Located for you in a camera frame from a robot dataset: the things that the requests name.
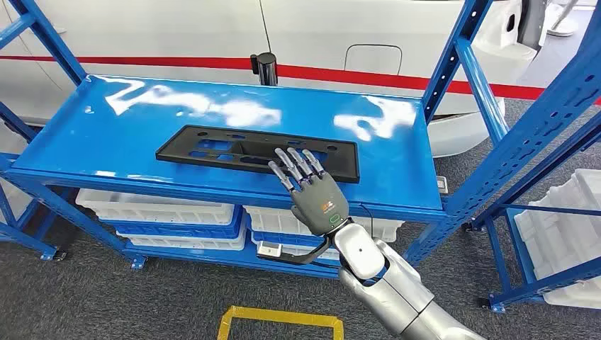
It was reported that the white car body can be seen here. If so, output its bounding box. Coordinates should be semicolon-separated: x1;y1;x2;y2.
0;0;601;159

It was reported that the white moulded foam tray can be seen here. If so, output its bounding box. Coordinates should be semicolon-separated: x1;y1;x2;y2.
514;169;601;311

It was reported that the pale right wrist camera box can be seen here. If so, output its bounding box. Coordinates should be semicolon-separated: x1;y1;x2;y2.
257;241;283;259

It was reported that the yellow floor tape outline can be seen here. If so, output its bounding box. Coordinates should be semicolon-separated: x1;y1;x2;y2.
216;305;345;340

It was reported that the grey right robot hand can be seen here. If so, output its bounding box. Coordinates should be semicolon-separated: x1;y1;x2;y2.
267;147;352;238

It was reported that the translucent plastic bin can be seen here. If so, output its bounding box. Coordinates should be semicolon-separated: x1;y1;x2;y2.
0;124;35;225

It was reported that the black plastic bracket panel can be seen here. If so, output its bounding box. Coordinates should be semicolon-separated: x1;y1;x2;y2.
155;125;361;184

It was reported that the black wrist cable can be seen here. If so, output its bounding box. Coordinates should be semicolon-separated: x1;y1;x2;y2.
359;203;375;240

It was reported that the black camera bracket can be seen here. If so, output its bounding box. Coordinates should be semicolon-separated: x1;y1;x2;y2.
257;234;335;266

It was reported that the white round stand base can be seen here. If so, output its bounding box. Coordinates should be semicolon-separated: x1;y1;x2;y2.
546;0;580;38

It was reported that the blue plastic bin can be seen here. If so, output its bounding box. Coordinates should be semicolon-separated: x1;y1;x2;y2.
101;206;245;240
251;229;330;249

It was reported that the black stanchion post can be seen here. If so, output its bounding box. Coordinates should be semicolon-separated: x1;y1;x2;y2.
249;52;279;87

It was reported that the red barrier belt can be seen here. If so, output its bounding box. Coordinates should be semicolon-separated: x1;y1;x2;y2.
276;64;601;106
0;55;252;72

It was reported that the blue steel shelf rack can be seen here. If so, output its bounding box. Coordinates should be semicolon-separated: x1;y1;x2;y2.
0;101;69;262
0;0;601;283
462;117;601;315

